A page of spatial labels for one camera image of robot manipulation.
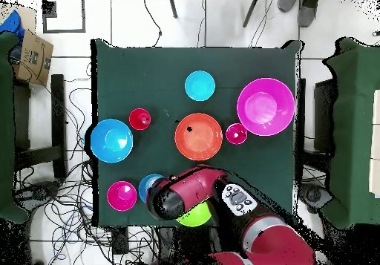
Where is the orange bowl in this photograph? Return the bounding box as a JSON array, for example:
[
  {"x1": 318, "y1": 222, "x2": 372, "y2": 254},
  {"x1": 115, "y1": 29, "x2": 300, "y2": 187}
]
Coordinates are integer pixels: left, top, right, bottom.
[{"x1": 174, "y1": 112, "x2": 224, "y2": 161}]

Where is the small blue ridged bowl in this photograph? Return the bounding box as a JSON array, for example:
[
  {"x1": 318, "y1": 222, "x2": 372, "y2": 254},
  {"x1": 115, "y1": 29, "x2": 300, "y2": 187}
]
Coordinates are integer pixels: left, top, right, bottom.
[{"x1": 184, "y1": 70, "x2": 217, "y2": 102}]

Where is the medium blue bowl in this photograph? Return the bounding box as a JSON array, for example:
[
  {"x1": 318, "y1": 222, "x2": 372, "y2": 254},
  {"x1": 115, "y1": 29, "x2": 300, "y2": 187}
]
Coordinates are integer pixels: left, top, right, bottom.
[{"x1": 137, "y1": 173, "x2": 165, "y2": 204}]

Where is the red cup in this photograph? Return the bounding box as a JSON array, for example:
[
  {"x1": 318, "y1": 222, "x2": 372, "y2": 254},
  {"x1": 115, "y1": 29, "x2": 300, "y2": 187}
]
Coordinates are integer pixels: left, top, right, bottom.
[
  {"x1": 128, "y1": 108, "x2": 152, "y2": 131},
  {"x1": 225, "y1": 122, "x2": 249, "y2": 145}
]

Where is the large blue bowl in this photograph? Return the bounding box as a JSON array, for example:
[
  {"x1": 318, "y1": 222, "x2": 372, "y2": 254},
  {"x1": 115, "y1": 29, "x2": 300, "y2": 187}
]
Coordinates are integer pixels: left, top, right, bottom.
[{"x1": 90, "y1": 118, "x2": 134, "y2": 164}]

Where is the green bowl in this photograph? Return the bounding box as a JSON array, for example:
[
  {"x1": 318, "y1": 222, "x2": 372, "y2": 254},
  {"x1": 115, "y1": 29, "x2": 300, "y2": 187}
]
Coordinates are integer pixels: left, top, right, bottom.
[{"x1": 175, "y1": 202, "x2": 213, "y2": 228}]

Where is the large pink bowl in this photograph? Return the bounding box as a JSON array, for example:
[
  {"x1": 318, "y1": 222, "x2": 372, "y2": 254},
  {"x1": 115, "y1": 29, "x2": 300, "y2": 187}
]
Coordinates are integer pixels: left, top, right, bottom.
[{"x1": 236, "y1": 77, "x2": 296, "y2": 137}]

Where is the dark green tablecloth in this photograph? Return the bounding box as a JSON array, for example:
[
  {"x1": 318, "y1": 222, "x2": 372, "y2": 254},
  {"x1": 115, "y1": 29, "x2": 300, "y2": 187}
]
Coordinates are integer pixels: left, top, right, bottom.
[{"x1": 90, "y1": 38, "x2": 304, "y2": 228}]

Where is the small red bowl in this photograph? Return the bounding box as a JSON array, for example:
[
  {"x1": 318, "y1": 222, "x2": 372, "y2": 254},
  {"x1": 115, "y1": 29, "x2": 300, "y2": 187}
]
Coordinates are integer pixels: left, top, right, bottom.
[{"x1": 106, "y1": 180, "x2": 138, "y2": 212}]

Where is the grey chair leg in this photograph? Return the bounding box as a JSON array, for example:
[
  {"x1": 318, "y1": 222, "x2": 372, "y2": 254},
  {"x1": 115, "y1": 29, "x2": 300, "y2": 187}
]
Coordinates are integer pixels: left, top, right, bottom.
[
  {"x1": 242, "y1": 0, "x2": 259, "y2": 28},
  {"x1": 168, "y1": 0, "x2": 179, "y2": 19}
]

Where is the black metal stand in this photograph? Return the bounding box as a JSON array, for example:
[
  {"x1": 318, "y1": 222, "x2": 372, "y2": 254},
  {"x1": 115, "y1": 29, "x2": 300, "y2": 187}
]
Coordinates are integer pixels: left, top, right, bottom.
[
  {"x1": 13, "y1": 73, "x2": 68, "y2": 180},
  {"x1": 296, "y1": 77, "x2": 336, "y2": 159}
]

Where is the green cloth covered table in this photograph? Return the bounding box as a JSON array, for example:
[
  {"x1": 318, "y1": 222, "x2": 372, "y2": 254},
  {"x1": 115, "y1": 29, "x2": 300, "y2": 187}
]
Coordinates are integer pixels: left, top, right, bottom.
[
  {"x1": 323, "y1": 37, "x2": 380, "y2": 229},
  {"x1": 0, "y1": 30, "x2": 30, "y2": 224}
]

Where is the grey shoe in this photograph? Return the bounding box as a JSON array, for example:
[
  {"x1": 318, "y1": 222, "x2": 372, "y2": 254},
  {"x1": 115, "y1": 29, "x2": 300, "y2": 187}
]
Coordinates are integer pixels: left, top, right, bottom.
[
  {"x1": 297, "y1": 0, "x2": 319, "y2": 28},
  {"x1": 277, "y1": 0, "x2": 298, "y2": 13}
]

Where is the printed cardboard box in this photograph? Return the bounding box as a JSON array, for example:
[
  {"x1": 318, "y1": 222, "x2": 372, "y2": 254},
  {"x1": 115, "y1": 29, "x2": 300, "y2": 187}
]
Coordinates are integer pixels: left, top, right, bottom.
[{"x1": 13, "y1": 28, "x2": 55, "y2": 87}]

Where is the white box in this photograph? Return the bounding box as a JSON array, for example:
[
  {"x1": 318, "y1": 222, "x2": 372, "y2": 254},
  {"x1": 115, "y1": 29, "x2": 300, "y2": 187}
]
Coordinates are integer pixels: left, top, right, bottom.
[{"x1": 368, "y1": 89, "x2": 380, "y2": 199}]

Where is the plain cardboard box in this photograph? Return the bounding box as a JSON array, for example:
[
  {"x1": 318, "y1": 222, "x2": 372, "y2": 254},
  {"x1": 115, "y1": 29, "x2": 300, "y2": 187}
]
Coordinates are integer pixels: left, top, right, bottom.
[{"x1": 0, "y1": 4, "x2": 38, "y2": 35}]

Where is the blue bag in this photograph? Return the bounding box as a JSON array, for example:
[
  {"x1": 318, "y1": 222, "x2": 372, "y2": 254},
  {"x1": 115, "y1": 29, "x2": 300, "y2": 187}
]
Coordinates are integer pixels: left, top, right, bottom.
[{"x1": 0, "y1": 10, "x2": 25, "y2": 45}]

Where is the black floor cable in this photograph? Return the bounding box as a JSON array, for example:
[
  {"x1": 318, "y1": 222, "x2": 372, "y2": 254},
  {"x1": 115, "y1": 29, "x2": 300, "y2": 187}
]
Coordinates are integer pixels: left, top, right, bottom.
[{"x1": 143, "y1": 0, "x2": 163, "y2": 48}]

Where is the black pedestal foot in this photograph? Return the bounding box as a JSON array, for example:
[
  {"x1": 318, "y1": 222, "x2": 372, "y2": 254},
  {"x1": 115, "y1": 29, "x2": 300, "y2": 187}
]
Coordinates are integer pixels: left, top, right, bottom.
[
  {"x1": 14, "y1": 180, "x2": 62, "y2": 209},
  {"x1": 298, "y1": 181, "x2": 333, "y2": 214}
]

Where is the tangle of floor cables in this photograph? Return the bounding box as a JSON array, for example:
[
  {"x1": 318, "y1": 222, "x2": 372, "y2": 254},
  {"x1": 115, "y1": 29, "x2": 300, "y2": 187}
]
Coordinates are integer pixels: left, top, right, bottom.
[{"x1": 17, "y1": 62, "x2": 167, "y2": 265}]

